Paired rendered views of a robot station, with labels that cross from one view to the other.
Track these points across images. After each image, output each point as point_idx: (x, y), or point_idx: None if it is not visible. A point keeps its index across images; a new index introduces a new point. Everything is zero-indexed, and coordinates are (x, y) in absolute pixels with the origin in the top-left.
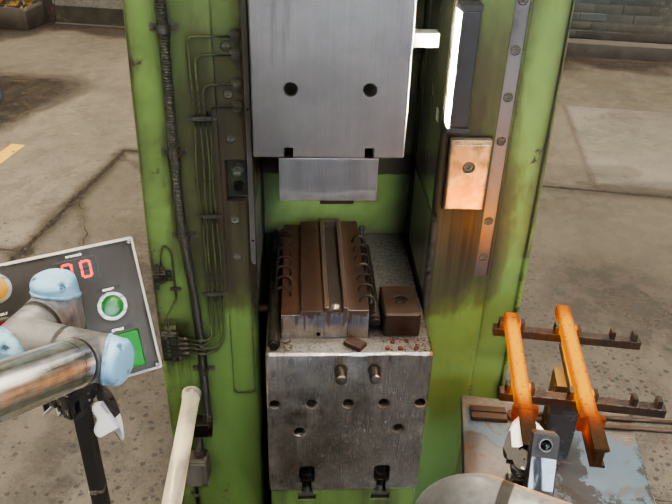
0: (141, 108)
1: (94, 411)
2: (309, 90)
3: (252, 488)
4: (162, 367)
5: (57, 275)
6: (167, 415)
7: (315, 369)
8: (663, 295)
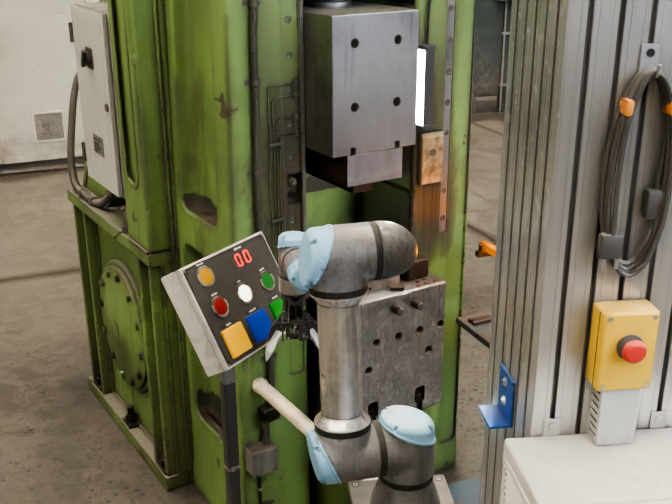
0: (235, 143)
1: (312, 335)
2: (364, 106)
3: (301, 469)
4: (107, 451)
5: (294, 233)
6: (147, 481)
7: (378, 311)
8: (468, 287)
